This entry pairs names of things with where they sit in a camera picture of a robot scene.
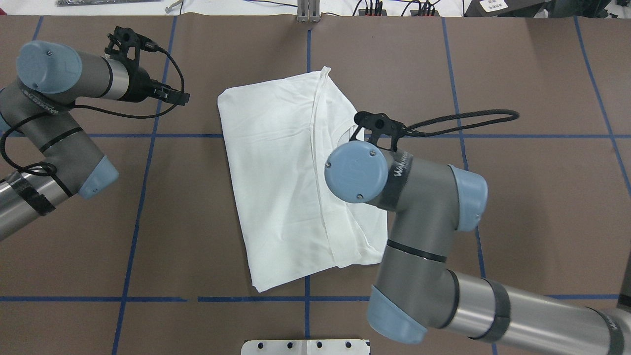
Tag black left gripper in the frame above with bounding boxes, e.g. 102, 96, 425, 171
129, 67, 191, 106

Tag white long-sleeve printed shirt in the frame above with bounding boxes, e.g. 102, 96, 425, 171
217, 67, 387, 292

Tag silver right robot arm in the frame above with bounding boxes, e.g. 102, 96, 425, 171
324, 140, 630, 355

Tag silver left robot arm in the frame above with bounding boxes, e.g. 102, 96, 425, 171
1, 28, 190, 240

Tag black orange adapter box upper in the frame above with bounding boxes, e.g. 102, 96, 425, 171
353, 0, 387, 17

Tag black orange adapter box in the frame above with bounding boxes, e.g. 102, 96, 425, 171
401, 0, 440, 17
353, 0, 387, 17

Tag black orange adapter box lower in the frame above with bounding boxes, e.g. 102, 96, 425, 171
401, 0, 440, 17

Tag black power adapter box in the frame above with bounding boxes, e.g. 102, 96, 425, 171
464, 0, 550, 18

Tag aluminium frame post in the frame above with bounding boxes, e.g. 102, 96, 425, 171
297, 0, 321, 23

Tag white pedestal column with base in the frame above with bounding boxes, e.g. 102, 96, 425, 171
241, 339, 372, 355

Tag black robot wrist cable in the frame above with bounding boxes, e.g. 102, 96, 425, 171
404, 109, 520, 138

